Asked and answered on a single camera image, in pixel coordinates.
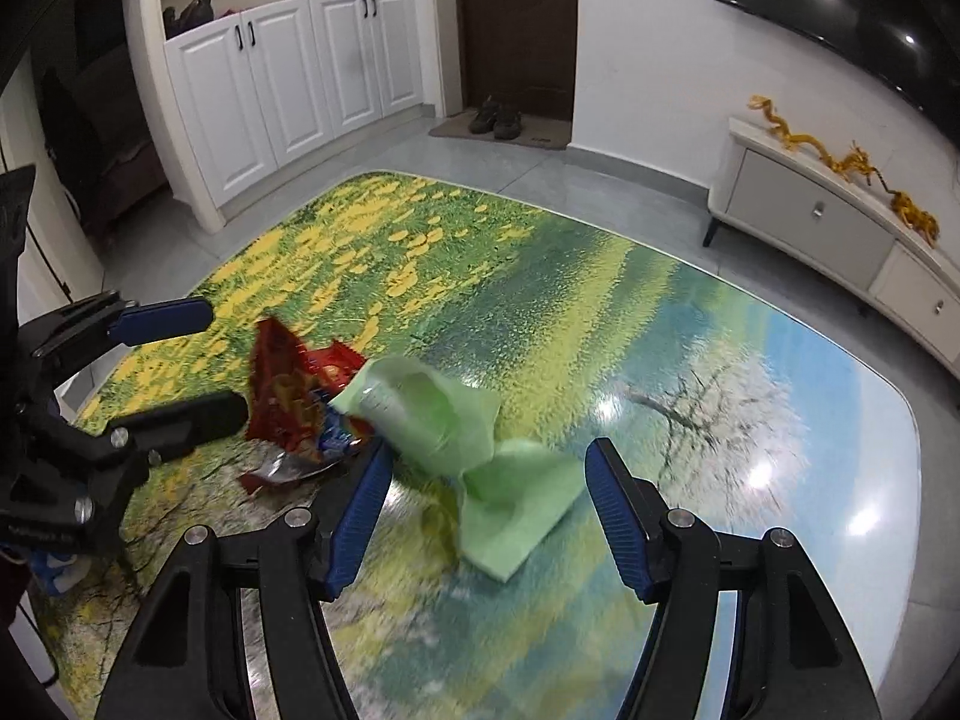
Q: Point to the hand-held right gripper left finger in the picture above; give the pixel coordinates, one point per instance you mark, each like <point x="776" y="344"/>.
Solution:
<point x="360" y="517"/>

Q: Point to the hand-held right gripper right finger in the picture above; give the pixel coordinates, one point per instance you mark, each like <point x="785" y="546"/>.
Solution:
<point x="615" y="517"/>

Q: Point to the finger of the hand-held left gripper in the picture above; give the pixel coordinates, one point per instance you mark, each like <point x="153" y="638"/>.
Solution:
<point x="157" y="319"/>
<point x="195" y="420"/>

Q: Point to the red snack wrapper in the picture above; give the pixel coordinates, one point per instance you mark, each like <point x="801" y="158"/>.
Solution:
<point x="281" y="390"/>

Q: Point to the light green plastic bag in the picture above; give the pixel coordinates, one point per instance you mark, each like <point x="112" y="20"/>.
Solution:
<point x="420" y="420"/>

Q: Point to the person's left hand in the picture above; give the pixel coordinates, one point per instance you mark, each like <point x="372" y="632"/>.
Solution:
<point x="60" y="571"/>

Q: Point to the white panelled cabinet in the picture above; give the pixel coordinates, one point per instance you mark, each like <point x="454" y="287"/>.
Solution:
<point x="277" y="82"/>

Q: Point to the dark bag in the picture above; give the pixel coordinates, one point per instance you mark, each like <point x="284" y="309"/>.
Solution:
<point x="191" y="11"/>

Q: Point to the white television cabinet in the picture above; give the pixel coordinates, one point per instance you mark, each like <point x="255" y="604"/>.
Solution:
<point x="810" y="210"/>

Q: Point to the dark shoe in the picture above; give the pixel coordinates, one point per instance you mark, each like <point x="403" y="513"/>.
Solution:
<point x="508" y="124"/>
<point x="484" y="118"/>

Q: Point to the brown door mat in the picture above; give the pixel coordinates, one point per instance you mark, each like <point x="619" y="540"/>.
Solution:
<point x="541" y="139"/>

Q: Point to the short golden dragon figure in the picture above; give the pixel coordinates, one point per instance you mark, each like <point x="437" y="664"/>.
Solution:
<point x="911" y="211"/>

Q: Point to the long golden dragon figure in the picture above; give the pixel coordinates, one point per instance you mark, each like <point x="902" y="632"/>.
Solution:
<point x="851" y="163"/>

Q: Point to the dark brown door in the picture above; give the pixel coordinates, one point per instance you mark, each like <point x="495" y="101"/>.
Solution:
<point x="517" y="30"/>

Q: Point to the black wall television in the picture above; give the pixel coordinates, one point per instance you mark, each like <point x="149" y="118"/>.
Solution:
<point x="825" y="7"/>

